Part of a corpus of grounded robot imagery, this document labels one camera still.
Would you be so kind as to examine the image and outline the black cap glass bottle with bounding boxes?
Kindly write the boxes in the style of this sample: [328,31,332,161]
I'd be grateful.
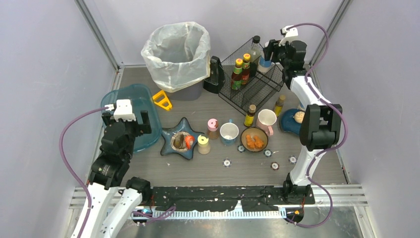
[248,35,261,77]

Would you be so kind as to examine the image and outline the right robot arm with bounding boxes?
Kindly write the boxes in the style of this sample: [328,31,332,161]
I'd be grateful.
[263,40,343,199]

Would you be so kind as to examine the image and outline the glass jar white beads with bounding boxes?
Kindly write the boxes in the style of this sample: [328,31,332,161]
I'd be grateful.
[257,55,272,73]

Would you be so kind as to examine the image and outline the black device behind bin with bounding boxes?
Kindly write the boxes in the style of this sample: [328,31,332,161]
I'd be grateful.
[204,56,225,94]

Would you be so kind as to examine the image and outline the black wire rack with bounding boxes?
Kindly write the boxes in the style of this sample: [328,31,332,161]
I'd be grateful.
[218,38,283,115]

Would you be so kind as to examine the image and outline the yellow plastic holder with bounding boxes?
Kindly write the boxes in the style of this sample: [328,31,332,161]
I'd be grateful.
[152,90,172,111]

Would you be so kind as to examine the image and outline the pink mug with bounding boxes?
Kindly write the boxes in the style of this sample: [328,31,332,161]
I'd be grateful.
[256,109,277,136]

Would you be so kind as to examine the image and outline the dark blue plate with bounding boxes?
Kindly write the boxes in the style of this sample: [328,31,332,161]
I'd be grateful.
[279,109,302,136]

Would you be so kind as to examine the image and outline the teal transparent plastic tub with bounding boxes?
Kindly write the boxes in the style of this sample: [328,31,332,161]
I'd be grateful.
[100,83,162,152]

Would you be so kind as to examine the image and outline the steamed bun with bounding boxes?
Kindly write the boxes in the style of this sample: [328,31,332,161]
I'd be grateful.
[293,111,305,124]

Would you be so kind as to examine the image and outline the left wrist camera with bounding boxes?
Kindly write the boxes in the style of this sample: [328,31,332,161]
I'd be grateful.
[105,99,137,122]

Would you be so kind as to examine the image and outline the brown bowl with nuggets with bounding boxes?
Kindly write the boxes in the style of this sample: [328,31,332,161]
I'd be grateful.
[240,127,268,152]

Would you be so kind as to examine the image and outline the pink cap spice jar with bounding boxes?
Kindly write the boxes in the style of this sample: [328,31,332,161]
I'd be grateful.
[207,119,219,140]

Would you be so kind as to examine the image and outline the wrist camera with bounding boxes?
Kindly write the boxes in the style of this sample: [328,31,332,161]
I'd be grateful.
[105,99,137,122]
[279,25,298,46]

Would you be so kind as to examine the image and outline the small brown cap bottle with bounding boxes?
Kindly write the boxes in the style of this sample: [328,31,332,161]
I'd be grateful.
[244,104,257,127]

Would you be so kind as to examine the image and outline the yellow cap sauce bottle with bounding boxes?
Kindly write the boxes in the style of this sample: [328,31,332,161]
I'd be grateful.
[241,53,251,85]
[231,59,243,90]

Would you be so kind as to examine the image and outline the red poker chip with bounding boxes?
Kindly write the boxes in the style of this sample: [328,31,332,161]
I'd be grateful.
[270,162,279,171]

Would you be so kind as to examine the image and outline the blue star-shaped plate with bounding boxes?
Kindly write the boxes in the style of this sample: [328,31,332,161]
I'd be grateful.
[160,117,204,160]

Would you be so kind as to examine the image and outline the blue floral mug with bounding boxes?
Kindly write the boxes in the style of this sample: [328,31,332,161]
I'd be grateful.
[219,119,239,146]

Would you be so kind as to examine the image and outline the yellow cap spice jar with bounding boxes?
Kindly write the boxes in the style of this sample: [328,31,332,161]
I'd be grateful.
[197,135,211,155]

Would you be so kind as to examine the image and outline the white trash bag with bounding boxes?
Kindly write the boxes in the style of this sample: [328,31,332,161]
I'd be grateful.
[141,22,211,93]

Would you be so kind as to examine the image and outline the shrimp on plate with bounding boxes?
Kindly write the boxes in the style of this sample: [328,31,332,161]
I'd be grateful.
[184,135,195,150]

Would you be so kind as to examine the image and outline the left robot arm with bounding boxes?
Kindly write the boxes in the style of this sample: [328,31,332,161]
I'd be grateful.
[72,111,152,238]

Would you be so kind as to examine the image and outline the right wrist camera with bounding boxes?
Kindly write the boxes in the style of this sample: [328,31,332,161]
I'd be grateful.
[279,25,298,46]

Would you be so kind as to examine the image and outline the grey trash bin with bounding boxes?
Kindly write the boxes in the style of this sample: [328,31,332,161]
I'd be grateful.
[167,80,204,101]

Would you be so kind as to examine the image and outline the small yellow oil bottle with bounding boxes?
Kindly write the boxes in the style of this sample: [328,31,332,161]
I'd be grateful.
[273,95,286,117]

